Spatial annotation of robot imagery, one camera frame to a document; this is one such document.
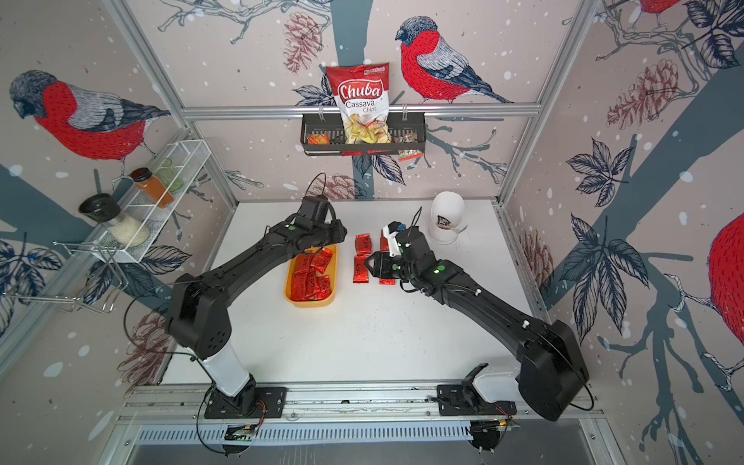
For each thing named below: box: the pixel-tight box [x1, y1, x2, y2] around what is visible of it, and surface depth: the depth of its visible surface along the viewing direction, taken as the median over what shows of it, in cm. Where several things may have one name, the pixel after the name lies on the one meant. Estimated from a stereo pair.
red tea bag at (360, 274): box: [352, 255, 370, 284], surface depth 100 cm
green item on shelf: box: [155, 156, 185, 194], surface depth 79 cm
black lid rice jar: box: [78, 192, 151, 248], surface depth 65 cm
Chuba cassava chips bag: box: [325, 62, 392, 145], surface depth 84 cm
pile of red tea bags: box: [290, 248, 334, 302], surface depth 95 cm
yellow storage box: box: [284, 244, 339, 309], surface depth 94 cm
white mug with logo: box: [428, 190, 468, 246], surface depth 103 cm
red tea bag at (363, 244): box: [354, 233, 372, 256], surface depth 109 cm
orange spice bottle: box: [130, 166, 175, 209], surface depth 74 cm
